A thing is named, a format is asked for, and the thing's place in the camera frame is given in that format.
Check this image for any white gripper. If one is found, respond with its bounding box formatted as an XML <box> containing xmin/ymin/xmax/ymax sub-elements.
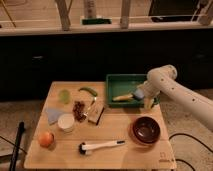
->
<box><xmin>137</xmin><ymin>81</ymin><xmax>160</xmax><ymax>110</ymax></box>

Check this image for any yellow banana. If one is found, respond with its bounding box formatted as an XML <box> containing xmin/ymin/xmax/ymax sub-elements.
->
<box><xmin>112</xmin><ymin>94</ymin><xmax>133</xmax><ymax>101</ymax></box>

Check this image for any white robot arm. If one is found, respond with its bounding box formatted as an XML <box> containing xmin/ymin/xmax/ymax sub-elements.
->
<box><xmin>138</xmin><ymin>65</ymin><xmax>213</xmax><ymax>132</ymax></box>

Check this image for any green translucent cup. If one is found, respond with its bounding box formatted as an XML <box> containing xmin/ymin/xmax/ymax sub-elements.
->
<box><xmin>59</xmin><ymin>89</ymin><xmax>70</xmax><ymax>104</ymax></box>

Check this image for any white plastic cup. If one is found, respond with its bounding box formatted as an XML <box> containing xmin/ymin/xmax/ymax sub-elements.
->
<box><xmin>58</xmin><ymin>114</ymin><xmax>75</xmax><ymax>132</ymax></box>

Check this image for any blue grey sponge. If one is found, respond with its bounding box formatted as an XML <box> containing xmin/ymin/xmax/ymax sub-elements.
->
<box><xmin>133</xmin><ymin>89</ymin><xmax>144</xmax><ymax>101</ymax></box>

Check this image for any dark brown bowl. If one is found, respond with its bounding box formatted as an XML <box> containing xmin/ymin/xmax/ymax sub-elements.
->
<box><xmin>130</xmin><ymin>116</ymin><xmax>161</xmax><ymax>145</ymax></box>

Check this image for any green plastic tray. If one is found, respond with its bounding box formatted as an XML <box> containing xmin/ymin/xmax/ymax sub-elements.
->
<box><xmin>105</xmin><ymin>74</ymin><xmax>146</xmax><ymax>108</ymax></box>

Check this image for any wooden block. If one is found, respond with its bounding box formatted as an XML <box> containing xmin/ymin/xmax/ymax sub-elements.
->
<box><xmin>88</xmin><ymin>104</ymin><xmax>104</xmax><ymax>124</ymax></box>

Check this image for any small metal spoon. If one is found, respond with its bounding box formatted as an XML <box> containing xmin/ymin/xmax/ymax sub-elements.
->
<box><xmin>83</xmin><ymin>97</ymin><xmax>97</xmax><ymax>117</ymax></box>

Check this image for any green chili pepper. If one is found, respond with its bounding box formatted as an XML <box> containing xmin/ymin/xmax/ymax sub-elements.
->
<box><xmin>78</xmin><ymin>87</ymin><xmax>98</xmax><ymax>97</ymax></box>

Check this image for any dark red grapes bunch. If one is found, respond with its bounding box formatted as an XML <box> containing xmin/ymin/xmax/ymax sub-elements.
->
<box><xmin>73</xmin><ymin>101</ymin><xmax>85</xmax><ymax>122</ymax></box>

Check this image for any light blue cloth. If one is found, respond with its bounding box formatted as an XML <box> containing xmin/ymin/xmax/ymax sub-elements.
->
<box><xmin>45</xmin><ymin>108</ymin><xmax>64</xmax><ymax>125</ymax></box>

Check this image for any green object on shelf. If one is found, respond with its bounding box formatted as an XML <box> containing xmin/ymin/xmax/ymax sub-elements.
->
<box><xmin>82</xmin><ymin>18</ymin><xmax>111</xmax><ymax>25</ymax></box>

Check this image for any orange fruit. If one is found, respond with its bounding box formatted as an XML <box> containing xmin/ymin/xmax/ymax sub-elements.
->
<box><xmin>38</xmin><ymin>132</ymin><xmax>54</xmax><ymax>148</ymax></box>

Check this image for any black pole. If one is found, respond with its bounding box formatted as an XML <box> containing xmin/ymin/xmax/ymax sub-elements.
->
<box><xmin>9</xmin><ymin>122</ymin><xmax>25</xmax><ymax>171</ymax></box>

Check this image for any black cable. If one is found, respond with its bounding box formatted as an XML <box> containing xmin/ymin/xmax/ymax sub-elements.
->
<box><xmin>168</xmin><ymin>132</ymin><xmax>213</xmax><ymax>171</ymax></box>

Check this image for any white handled dish brush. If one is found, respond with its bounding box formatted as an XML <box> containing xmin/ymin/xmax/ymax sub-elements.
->
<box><xmin>79</xmin><ymin>140</ymin><xmax>125</xmax><ymax>155</ymax></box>

